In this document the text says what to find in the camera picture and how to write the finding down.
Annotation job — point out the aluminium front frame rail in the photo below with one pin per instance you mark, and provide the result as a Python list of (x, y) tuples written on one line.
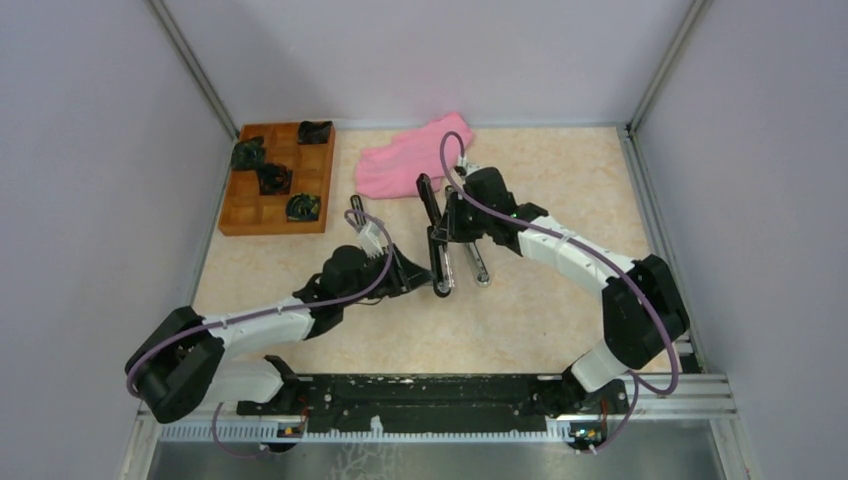
[(702, 394)]

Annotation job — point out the pink cloth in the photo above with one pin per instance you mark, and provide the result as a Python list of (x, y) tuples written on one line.
[(390, 171)]

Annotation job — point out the white slotted cable duct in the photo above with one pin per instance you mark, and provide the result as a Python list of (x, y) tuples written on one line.
[(267, 431)]

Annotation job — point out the aluminium frame corner post right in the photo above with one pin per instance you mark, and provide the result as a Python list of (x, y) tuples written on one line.
[(676, 48)]

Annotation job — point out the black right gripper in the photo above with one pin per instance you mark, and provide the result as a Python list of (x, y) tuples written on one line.
[(455, 231)]

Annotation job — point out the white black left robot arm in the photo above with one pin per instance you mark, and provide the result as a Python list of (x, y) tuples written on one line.
[(191, 361)]

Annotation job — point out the aluminium frame rail right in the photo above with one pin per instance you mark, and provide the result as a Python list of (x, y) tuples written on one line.
[(657, 237)]

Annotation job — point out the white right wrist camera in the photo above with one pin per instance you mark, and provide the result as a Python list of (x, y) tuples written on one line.
[(368, 238)]

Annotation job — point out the dark rolled sock back left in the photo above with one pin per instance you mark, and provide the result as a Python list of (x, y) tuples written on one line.
[(248, 154)]

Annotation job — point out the dark rolled sock back right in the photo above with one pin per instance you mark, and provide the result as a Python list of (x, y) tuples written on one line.
[(314, 133)]

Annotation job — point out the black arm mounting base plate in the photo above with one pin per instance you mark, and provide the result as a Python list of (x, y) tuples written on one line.
[(452, 423)]

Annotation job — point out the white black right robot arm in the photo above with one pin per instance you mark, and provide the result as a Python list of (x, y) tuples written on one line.
[(642, 309)]

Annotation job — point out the beige and black stapler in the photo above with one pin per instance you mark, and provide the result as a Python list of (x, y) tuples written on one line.
[(472, 254)]

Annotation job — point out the aluminium frame rail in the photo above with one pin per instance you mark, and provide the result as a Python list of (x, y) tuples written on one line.
[(702, 394), (657, 237)]

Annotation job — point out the aluminium frame corner post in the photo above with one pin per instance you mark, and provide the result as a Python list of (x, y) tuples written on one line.
[(186, 55), (676, 48)]

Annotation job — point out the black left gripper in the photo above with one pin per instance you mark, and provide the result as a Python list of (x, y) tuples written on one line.
[(405, 275)]

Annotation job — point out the aluminium frame corner post left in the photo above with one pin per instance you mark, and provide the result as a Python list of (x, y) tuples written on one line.
[(186, 55)]

